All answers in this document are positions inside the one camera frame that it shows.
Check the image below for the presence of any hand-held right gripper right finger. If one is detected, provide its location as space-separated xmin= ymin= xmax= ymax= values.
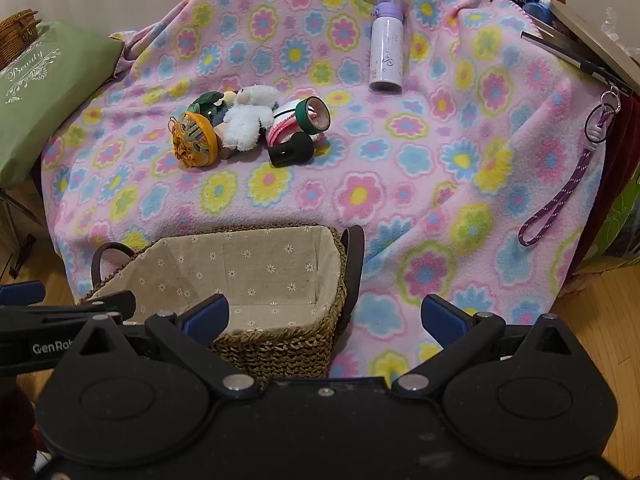
xmin=391 ymin=294 xmax=598 ymax=395

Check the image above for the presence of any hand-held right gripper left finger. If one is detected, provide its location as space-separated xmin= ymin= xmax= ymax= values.
xmin=55 ymin=294 xmax=266 ymax=396

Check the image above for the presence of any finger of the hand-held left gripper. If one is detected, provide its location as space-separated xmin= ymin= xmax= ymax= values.
xmin=0 ymin=291 xmax=137 ymax=332
xmin=0 ymin=281 xmax=46 ymax=307

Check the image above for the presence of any woven basket with cloth liner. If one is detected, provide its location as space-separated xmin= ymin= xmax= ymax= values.
xmin=80 ymin=225 xmax=366 ymax=381

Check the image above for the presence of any orange round patterned pouch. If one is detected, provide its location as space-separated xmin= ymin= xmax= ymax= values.
xmin=170 ymin=111 xmax=218 ymax=167

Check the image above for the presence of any black cylinder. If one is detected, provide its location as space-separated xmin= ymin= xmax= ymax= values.
xmin=268 ymin=132 xmax=316 ymax=168

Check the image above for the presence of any pink white sock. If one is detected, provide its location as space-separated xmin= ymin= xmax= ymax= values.
xmin=266 ymin=102 xmax=306 ymax=148

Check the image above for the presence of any white plush bear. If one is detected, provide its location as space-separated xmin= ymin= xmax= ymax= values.
xmin=222 ymin=85 xmax=280 ymax=152

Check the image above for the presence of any green plush toy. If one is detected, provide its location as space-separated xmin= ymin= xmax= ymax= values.
xmin=189 ymin=91 xmax=228 ymax=116

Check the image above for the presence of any green tape roll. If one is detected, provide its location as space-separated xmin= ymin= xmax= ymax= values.
xmin=295 ymin=96 xmax=332 ymax=136

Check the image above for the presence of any black metal stand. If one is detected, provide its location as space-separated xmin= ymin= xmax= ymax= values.
xmin=0 ymin=187 xmax=46 ymax=281

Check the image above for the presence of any pink floral fleece blanket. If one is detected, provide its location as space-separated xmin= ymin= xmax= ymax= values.
xmin=40 ymin=0 xmax=623 ymax=381

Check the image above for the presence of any green cushion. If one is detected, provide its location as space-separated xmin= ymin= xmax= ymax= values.
xmin=0 ymin=21 xmax=125 ymax=188

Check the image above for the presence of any green patterned fabric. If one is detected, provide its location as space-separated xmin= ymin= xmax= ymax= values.
xmin=595 ymin=170 xmax=640 ymax=261

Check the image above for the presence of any brown wicker basket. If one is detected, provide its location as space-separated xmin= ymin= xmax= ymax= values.
xmin=0 ymin=9 xmax=43 ymax=68

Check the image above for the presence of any white purple bottle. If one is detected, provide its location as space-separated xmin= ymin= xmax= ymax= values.
xmin=369 ymin=2 xmax=411 ymax=95

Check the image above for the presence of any black flat bar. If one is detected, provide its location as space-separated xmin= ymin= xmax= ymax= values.
xmin=520 ymin=31 xmax=621 ymax=83

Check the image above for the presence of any blue round object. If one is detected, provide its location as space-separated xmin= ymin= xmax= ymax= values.
xmin=522 ymin=2 xmax=553 ymax=23

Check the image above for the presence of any grey flat board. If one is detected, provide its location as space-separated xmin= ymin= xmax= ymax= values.
xmin=550 ymin=0 xmax=640 ymax=86

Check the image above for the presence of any purple lanyard with key ring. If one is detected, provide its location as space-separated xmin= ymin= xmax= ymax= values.
xmin=518 ymin=87 xmax=621 ymax=247

